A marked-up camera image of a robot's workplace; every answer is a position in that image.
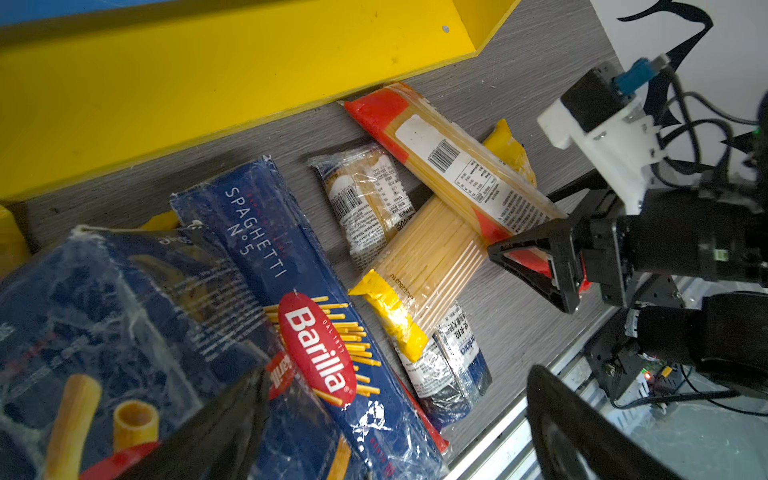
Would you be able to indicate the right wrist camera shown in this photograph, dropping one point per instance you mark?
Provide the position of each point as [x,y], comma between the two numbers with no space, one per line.
[602,115]

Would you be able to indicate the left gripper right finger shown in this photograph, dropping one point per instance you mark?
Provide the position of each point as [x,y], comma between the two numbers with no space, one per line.
[573,441]

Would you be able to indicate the blue Barilla spaghetti bag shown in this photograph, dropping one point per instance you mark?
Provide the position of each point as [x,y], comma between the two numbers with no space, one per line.
[258,220]

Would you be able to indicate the yellow shelf unit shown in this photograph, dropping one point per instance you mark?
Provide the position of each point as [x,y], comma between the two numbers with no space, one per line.
[91,87]

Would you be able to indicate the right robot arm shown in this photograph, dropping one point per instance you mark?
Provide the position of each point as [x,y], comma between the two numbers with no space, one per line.
[725,339]

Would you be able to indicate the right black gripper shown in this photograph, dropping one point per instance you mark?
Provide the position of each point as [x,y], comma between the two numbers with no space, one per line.
[677,232]

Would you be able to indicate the yellow end spaghetti bag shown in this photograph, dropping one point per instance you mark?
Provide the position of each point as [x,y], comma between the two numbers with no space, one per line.
[420,274]

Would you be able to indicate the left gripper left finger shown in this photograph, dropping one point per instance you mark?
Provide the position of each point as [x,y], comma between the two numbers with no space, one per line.
[221,441]

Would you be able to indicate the blue Barilla pasta box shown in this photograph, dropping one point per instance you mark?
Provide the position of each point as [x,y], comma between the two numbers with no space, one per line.
[114,339]

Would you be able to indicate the yellow noodle bag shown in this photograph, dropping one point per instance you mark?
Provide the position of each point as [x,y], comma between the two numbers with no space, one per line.
[503,145]

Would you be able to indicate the yellow pasta bag far left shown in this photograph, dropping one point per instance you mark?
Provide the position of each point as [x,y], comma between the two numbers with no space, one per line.
[14,251]

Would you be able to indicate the clear navy spaghetti bag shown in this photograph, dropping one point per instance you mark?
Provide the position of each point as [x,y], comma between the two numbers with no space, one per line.
[371,205]

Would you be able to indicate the red end spaghetti bag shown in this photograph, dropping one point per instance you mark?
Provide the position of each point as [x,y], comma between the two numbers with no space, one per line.
[497,202]

